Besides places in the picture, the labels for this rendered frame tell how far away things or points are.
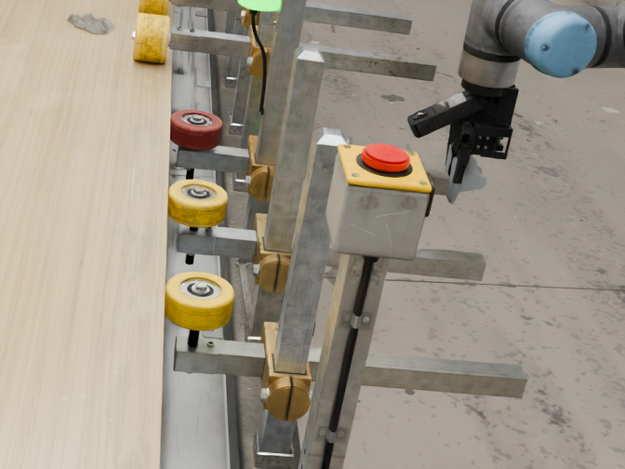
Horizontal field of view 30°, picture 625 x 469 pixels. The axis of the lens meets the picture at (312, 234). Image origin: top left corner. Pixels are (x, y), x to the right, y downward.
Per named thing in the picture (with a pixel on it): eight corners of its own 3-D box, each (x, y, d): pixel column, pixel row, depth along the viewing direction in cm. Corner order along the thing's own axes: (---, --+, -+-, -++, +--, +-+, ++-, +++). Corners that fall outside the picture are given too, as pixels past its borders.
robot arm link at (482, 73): (469, 59, 174) (456, 38, 182) (462, 89, 176) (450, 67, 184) (526, 65, 175) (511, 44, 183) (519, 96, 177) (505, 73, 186)
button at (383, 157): (402, 163, 99) (405, 145, 98) (410, 184, 95) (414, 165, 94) (356, 158, 98) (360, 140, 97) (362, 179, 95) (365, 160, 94)
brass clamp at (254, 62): (276, 55, 207) (281, 28, 204) (282, 83, 195) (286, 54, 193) (242, 50, 206) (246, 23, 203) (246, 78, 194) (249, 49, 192)
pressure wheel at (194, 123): (213, 175, 188) (222, 109, 183) (214, 197, 181) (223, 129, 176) (164, 169, 187) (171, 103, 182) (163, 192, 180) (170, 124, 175)
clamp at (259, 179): (274, 166, 189) (279, 137, 187) (280, 203, 178) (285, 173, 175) (240, 162, 189) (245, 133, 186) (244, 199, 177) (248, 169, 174)
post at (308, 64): (267, 360, 169) (323, 46, 147) (269, 375, 165) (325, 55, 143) (244, 358, 168) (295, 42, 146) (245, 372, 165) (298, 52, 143)
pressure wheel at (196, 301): (187, 340, 145) (197, 260, 140) (236, 368, 141) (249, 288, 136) (142, 364, 139) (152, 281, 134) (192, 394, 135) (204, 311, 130)
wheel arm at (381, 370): (513, 389, 149) (522, 361, 147) (521, 405, 146) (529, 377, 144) (172, 361, 142) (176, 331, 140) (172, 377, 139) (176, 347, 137)
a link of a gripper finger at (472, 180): (482, 213, 188) (494, 161, 184) (446, 210, 187) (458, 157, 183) (478, 204, 191) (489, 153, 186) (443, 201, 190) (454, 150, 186)
